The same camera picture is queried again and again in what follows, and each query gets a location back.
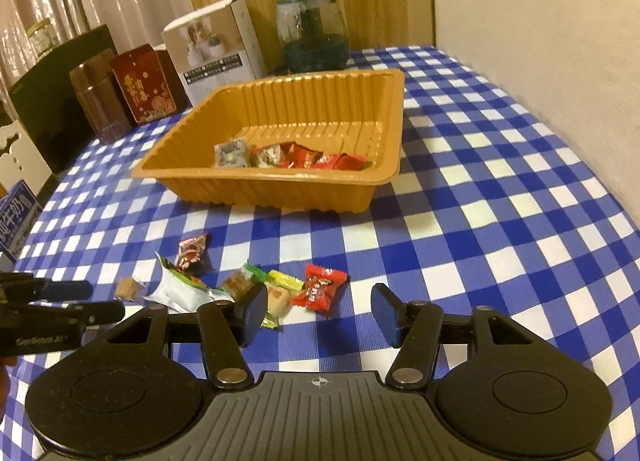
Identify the green brown candy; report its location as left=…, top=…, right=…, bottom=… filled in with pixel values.
left=220, top=263, right=267, bottom=302

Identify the brown cube candy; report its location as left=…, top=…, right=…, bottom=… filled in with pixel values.
left=115, top=277, right=142, bottom=302

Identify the white green snack bag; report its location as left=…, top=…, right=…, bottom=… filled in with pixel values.
left=143, top=254, right=234, bottom=313

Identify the yellow candy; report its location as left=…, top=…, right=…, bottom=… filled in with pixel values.
left=262, top=270, right=304, bottom=330

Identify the dark red chocolate candy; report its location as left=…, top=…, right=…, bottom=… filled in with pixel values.
left=175, top=233, right=208, bottom=275

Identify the grey white snack packet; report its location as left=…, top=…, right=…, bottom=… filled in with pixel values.
left=215, top=137, right=250, bottom=168

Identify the person's left hand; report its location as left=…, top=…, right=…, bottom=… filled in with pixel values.
left=0, top=357, right=17, bottom=421

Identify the blue milk carton box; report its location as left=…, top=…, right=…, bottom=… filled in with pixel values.
left=0, top=179, right=42, bottom=263

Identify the white chair back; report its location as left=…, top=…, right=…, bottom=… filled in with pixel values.
left=0, top=121, right=53, bottom=194

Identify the blue white checkered tablecloth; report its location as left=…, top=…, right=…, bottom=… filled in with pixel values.
left=16, top=47, right=639, bottom=460

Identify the red white candy in tray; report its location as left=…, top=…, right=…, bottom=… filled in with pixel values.
left=250, top=143, right=285, bottom=168

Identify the red flat candy packet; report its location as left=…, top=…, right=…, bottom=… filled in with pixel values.
left=311, top=153, right=371, bottom=172

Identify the black monitor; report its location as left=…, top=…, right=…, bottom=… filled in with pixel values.
left=9, top=24, right=115, bottom=174

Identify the orange plastic tray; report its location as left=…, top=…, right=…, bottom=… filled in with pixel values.
left=131, top=69, right=405, bottom=213

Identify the brown metal tin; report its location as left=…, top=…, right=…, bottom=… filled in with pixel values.
left=70, top=48, right=134, bottom=144

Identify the red chinese gift box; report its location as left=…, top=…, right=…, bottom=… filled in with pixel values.
left=110, top=44, right=189, bottom=125

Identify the glass jar on shelf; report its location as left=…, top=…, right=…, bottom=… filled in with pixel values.
left=26, top=18, right=61, bottom=60

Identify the white humidifier box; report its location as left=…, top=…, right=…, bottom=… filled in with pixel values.
left=162, top=0, right=267, bottom=104

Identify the green glass jar humidifier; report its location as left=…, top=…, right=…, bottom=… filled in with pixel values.
left=276, top=0, right=349, bottom=73

